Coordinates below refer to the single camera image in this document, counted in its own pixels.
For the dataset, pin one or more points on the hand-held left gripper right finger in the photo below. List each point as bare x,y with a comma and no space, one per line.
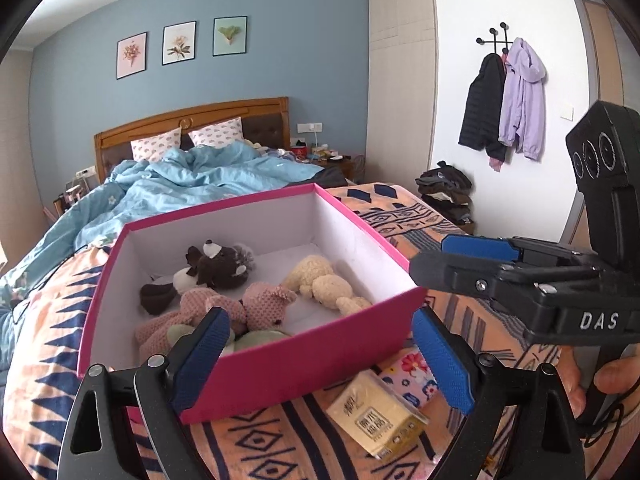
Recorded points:
442,355

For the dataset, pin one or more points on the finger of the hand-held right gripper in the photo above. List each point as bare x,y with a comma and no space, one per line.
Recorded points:
475,247
460,275

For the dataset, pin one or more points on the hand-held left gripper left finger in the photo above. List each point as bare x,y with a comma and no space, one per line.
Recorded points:
200,355

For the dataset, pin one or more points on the floral tissue pack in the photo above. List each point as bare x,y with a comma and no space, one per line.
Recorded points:
412,370

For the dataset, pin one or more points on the green and white plush toy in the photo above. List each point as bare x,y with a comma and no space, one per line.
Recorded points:
260,337

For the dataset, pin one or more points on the pink cardboard box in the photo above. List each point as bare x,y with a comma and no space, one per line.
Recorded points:
280,365

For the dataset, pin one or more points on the brown plush toy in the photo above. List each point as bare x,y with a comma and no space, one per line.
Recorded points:
220,270

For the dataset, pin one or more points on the yellow tissue pack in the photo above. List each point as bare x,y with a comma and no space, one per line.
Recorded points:
375,415

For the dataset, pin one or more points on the cream plush toy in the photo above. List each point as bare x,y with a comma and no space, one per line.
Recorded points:
325,285

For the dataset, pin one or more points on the person's right hand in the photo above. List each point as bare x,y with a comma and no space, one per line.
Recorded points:
620,377

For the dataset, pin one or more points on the pile of dark clothes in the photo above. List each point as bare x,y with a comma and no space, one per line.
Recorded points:
445,195

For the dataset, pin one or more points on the pink garment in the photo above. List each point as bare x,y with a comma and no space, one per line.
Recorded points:
495,164

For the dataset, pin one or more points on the orange patterned blanket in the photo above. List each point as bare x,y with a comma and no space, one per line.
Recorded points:
280,442

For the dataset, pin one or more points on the black puffer jacket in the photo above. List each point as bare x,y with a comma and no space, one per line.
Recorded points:
482,105

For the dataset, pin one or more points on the purple hooded jacket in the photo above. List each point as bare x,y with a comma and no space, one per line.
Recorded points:
525,100

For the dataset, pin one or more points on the dark grey cloth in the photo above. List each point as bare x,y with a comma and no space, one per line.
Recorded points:
332,177

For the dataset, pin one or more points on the wooden door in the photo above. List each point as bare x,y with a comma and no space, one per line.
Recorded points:
605,45

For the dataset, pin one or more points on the light blue duvet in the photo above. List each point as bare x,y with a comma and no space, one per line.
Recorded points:
200,175

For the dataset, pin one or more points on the beige wardrobe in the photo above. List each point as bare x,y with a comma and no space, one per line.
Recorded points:
402,80

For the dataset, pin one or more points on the cluttered bedside items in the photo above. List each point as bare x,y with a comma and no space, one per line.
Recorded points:
72,192

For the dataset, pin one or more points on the spotted white pillow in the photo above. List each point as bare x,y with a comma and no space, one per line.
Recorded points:
156,145
217,131

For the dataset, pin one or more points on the wooden bed headboard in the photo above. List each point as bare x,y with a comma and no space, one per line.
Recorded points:
200,112

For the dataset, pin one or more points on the pink flower framed picture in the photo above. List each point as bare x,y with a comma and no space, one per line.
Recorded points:
131,55

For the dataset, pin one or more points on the white flower framed picture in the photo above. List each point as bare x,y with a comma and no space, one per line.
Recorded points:
178,43

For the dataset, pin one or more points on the green leaf framed picture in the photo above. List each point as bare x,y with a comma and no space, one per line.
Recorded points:
230,35

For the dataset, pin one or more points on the white light switch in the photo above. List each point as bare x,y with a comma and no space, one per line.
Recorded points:
567,112

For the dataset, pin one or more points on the white wall outlet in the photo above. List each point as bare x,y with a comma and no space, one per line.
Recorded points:
85,171
309,127

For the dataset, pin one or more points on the black wall coat hook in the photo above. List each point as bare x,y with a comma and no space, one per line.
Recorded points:
495,37

